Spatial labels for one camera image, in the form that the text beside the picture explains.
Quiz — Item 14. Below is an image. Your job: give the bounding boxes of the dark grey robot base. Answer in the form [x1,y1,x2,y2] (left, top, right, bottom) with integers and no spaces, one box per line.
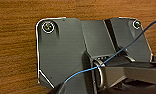
[90,54,156,94]

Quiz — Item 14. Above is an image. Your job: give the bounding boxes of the thin blue cable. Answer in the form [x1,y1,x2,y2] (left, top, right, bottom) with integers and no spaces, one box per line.
[62,18,156,90]

